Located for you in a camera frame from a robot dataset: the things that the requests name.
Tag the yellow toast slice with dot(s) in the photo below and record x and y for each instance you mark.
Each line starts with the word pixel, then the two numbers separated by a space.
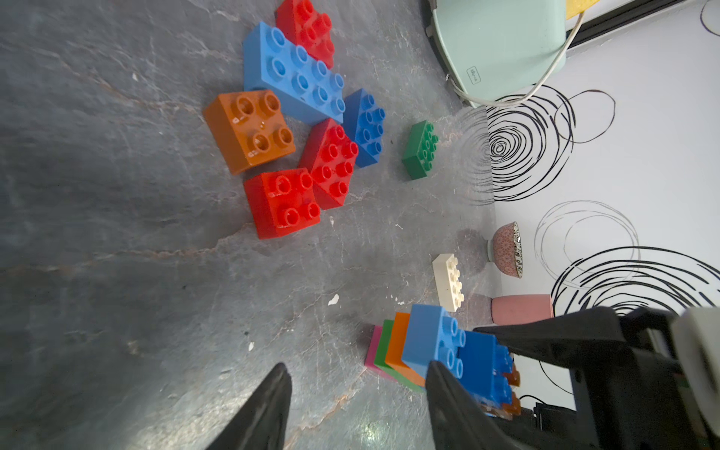
pixel 576 7

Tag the small brown lego brick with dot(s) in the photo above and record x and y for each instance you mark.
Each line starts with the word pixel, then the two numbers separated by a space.
pixel 508 411

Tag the small blue lego brick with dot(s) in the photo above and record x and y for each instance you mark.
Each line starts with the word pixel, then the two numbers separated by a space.
pixel 485 362

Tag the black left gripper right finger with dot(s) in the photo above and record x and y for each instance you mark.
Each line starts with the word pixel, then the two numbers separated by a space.
pixel 457 422

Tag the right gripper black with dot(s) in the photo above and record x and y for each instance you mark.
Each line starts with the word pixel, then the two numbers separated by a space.
pixel 627 395

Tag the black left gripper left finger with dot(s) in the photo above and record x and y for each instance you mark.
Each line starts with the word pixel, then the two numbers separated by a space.
pixel 261 422

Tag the red lego brick long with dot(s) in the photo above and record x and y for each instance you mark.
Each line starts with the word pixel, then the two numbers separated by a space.
pixel 330 157

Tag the black corner frame post right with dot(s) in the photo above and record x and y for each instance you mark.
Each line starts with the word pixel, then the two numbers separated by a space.
pixel 625 15

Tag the mint green toaster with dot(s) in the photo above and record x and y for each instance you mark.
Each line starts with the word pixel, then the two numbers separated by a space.
pixel 493 49

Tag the magenta lego brick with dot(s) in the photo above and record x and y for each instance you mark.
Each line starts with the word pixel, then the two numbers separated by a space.
pixel 371 353

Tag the light blue long lego brick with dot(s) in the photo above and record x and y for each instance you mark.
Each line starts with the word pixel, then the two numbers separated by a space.
pixel 307 90

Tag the green lego brick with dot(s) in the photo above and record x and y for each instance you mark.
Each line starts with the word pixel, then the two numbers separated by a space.
pixel 420 151
pixel 380 358

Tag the patterned ceramic bowl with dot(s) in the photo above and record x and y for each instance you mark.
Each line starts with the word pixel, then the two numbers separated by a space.
pixel 505 250

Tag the orange lego brick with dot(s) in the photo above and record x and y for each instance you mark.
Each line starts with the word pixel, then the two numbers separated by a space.
pixel 395 350

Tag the small red lego brick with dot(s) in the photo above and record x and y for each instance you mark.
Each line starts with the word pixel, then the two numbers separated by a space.
pixel 302 25
pixel 282 202

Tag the white lego brick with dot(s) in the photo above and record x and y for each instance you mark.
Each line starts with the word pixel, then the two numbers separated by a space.
pixel 448 284

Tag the pink plastic cup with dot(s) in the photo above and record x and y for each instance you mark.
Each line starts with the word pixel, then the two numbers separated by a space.
pixel 511 310

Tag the blue lego brick stacked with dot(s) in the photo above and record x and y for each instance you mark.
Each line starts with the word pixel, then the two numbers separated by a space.
pixel 364 124

